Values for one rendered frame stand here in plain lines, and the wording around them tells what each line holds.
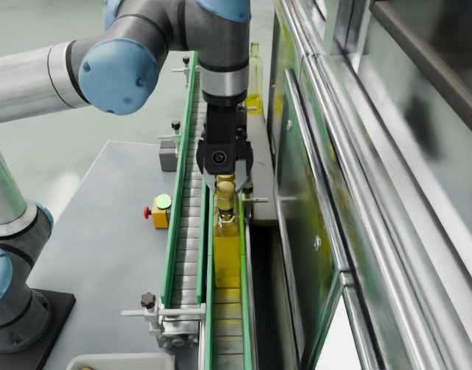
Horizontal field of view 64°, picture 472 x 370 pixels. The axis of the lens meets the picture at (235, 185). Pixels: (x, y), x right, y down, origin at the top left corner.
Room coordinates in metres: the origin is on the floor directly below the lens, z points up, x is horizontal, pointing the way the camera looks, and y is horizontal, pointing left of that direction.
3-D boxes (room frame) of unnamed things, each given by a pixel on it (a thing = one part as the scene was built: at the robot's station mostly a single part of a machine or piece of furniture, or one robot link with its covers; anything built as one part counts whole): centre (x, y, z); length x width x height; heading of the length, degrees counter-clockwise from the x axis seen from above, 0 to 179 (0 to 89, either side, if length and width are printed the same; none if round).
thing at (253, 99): (1.26, -0.06, 1.01); 0.06 x 0.06 x 0.26; 11
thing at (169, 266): (1.29, 0.17, 0.93); 1.75 x 0.01 x 0.08; 2
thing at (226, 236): (0.51, 0.02, 0.99); 0.06 x 0.06 x 0.21; 1
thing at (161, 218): (0.81, 0.22, 0.79); 0.07 x 0.07 x 0.07; 2
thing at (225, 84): (0.54, 0.02, 1.39); 0.08 x 0.08 x 0.05
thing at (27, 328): (0.45, 0.53, 0.83); 0.15 x 0.15 x 0.10
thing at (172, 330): (0.39, 0.12, 0.85); 0.09 x 0.04 x 0.07; 92
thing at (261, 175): (1.17, -0.07, 0.84); 0.95 x 0.09 x 0.11; 2
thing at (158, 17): (0.52, 0.12, 1.46); 0.11 x 0.11 x 0.08; 86
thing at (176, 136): (0.98, 0.21, 0.94); 0.07 x 0.04 x 0.13; 92
